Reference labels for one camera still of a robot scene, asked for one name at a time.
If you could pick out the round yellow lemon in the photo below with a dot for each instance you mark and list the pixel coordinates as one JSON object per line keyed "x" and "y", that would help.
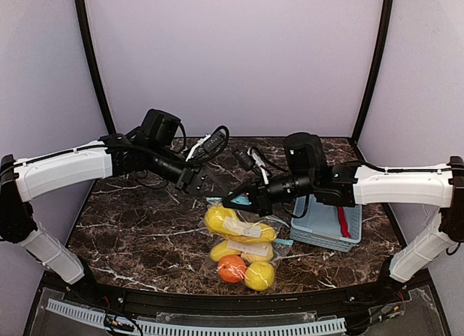
{"x": 259, "y": 276}

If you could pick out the black frame post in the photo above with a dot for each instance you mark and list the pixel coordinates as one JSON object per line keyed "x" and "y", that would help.
{"x": 93, "y": 67}
{"x": 375, "y": 66}

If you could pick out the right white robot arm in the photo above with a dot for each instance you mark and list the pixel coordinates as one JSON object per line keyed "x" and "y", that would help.
{"x": 361, "y": 183}

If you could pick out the red chili pepper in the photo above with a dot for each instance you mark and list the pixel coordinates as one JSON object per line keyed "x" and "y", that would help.
{"x": 344, "y": 228}

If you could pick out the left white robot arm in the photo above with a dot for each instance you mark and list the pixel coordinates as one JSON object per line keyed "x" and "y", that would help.
{"x": 145, "y": 148}

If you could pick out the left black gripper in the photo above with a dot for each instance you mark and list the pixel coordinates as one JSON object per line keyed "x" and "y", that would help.
{"x": 189, "y": 178}

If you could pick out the slotted grey cable duct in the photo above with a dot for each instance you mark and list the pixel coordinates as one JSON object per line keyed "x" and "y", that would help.
{"x": 188, "y": 324}

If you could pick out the yellow fruit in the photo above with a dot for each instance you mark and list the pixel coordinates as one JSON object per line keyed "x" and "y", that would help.
{"x": 252, "y": 234}

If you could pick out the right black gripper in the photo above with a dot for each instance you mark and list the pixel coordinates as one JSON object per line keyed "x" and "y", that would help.
{"x": 261, "y": 195}

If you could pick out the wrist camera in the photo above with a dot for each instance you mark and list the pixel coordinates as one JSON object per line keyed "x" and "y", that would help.
{"x": 209, "y": 147}
{"x": 249, "y": 160}

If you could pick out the black frame post left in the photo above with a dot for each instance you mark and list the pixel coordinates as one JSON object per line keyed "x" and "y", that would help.
{"x": 93, "y": 67}

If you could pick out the pale yellow potato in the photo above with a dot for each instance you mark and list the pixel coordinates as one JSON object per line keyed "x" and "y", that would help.
{"x": 251, "y": 258}

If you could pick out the orange fruit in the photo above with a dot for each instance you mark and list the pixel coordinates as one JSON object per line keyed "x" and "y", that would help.
{"x": 231, "y": 269}

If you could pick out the black frame post right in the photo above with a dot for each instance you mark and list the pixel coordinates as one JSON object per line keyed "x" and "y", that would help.
{"x": 375, "y": 66}

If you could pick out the clear zip bag blue zipper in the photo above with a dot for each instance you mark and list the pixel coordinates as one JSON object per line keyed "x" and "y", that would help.
{"x": 280, "y": 247}

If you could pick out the light blue plastic basket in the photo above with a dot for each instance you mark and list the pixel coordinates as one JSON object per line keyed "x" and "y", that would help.
{"x": 321, "y": 227}

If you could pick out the black front table rail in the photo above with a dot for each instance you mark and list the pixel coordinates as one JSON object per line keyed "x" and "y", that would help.
{"x": 329, "y": 291}

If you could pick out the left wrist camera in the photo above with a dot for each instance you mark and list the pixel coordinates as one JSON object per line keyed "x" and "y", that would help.
{"x": 209, "y": 147}

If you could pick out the yellow mango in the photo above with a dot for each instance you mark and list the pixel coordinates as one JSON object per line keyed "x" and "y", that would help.
{"x": 221, "y": 249}

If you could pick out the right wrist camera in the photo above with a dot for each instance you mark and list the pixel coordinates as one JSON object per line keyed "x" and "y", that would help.
{"x": 249, "y": 160}

